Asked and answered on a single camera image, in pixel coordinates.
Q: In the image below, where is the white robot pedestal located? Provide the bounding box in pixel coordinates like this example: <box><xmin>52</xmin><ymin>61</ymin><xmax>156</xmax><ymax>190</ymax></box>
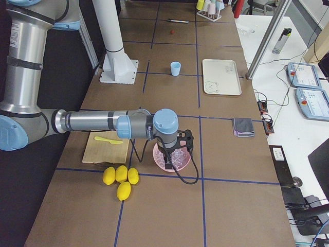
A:
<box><xmin>93</xmin><ymin>0</ymin><xmax>139</xmax><ymax>84</ymax></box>

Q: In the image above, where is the teach pendant tablet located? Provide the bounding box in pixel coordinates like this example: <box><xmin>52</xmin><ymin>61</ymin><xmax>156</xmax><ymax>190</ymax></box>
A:
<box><xmin>287</xmin><ymin>62</ymin><xmax>322</xmax><ymax>89</ymax></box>
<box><xmin>295</xmin><ymin>87</ymin><xmax>328</xmax><ymax>121</ymax></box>

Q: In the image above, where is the grey folded cloth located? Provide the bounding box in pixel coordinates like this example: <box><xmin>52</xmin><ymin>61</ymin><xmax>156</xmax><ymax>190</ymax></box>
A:
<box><xmin>232</xmin><ymin>118</ymin><xmax>255</xmax><ymax>137</ymax></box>

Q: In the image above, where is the yellow lemon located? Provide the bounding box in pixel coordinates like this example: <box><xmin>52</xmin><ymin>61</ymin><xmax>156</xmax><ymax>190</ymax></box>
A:
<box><xmin>115</xmin><ymin>165</ymin><xmax>128</xmax><ymax>183</ymax></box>
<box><xmin>127</xmin><ymin>168</ymin><xmax>139</xmax><ymax>185</ymax></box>
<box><xmin>117</xmin><ymin>181</ymin><xmax>131</xmax><ymax>201</ymax></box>
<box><xmin>102</xmin><ymin>167</ymin><xmax>116</xmax><ymax>185</ymax></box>

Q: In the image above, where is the light blue cup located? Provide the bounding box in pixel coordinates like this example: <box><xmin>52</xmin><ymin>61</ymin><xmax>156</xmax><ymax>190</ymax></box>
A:
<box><xmin>170</xmin><ymin>61</ymin><xmax>181</xmax><ymax>76</ymax></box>

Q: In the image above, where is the aluminium frame post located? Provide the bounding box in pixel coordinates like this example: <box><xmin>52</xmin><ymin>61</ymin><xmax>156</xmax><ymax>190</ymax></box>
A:
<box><xmin>246</xmin><ymin>0</ymin><xmax>292</xmax><ymax>80</ymax></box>

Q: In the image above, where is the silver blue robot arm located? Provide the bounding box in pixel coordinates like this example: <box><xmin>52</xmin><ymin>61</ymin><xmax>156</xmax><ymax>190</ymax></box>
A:
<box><xmin>1</xmin><ymin>1</ymin><xmax>104</xmax><ymax>175</ymax></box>

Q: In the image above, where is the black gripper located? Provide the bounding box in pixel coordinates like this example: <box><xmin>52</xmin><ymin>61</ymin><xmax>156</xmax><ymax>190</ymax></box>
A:
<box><xmin>157</xmin><ymin>140</ymin><xmax>180</xmax><ymax>170</ymax></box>

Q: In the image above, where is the yellow plastic knife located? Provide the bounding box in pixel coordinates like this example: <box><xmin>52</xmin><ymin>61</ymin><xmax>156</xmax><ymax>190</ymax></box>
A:
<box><xmin>94</xmin><ymin>136</ymin><xmax>123</xmax><ymax>145</ymax></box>

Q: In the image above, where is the cream bear tray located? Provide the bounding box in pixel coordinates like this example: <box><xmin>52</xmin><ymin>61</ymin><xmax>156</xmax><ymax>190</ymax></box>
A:
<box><xmin>202</xmin><ymin>59</ymin><xmax>242</xmax><ymax>96</ymax></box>

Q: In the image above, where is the yellow-green cup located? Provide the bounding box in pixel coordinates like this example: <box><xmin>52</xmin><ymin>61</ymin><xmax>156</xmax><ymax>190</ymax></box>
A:
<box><xmin>196</xmin><ymin>0</ymin><xmax>205</xmax><ymax>10</ymax></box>

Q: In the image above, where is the steel muddler with black tip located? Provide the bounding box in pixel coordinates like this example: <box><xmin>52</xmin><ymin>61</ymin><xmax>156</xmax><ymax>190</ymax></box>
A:
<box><xmin>167</xmin><ymin>19</ymin><xmax>189</xmax><ymax>24</ymax></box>

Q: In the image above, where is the pink bowl of ice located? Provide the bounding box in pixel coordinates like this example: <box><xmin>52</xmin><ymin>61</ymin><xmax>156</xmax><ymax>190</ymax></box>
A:
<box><xmin>153</xmin><ymin>144</ymin><xmax>191</xmax><ymax>172</ymax></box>

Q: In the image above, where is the metal cup rack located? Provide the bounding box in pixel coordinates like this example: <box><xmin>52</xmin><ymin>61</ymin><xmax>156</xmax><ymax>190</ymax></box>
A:
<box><xmin>196</xmin><ymin>3</ymin><xmax>222</xmax><ymax>22</ymax></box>

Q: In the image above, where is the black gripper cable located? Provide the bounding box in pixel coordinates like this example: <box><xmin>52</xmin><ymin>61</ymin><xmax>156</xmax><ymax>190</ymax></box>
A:
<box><xmin>130</xmin><ymin>130</ymin><xmax>199</xmax><ymax>185</ymax></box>

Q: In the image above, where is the pink cup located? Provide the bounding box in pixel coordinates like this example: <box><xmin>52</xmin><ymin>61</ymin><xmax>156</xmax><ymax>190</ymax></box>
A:
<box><xmin>208</xmin><ymin>3</ymin><xmax>216</xmax><ymax>15</ymax></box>

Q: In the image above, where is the wooden cutting board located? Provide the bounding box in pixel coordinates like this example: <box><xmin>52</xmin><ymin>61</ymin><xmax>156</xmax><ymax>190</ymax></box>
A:
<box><xmin>82</xmin><ymin>131</ymin><xmax>129</xmax><ymax>164</ymax></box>

